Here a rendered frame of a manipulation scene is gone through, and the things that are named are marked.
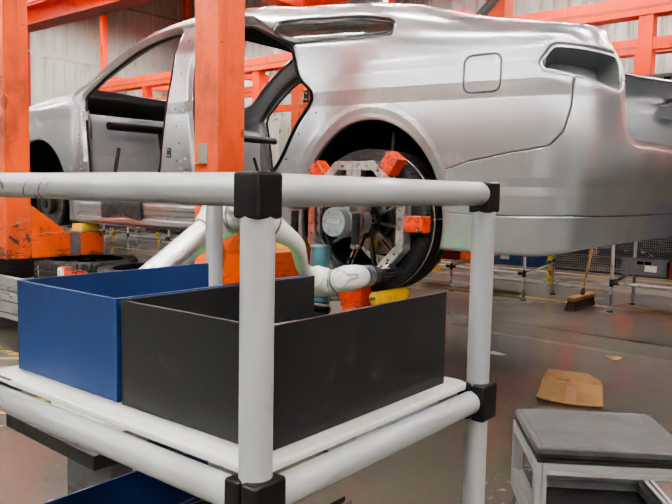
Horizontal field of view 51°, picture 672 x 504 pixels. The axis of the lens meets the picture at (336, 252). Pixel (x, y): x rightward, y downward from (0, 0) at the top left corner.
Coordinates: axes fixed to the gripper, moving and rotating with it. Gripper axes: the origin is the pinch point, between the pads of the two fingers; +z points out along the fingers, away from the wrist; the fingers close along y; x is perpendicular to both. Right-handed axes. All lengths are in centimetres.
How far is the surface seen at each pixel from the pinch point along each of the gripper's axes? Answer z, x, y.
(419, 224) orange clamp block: -4.9, 5.3, 25.0
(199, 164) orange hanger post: -47, 86, -22
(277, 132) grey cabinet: 385, 385, -237
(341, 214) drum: -19.2, 29.1, 5.8
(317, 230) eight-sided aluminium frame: -0.5, 43.4, -21.2
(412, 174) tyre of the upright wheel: 5.3, 27.8, 32.4
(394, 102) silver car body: 5, 57, 48
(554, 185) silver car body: 6, -20, 75
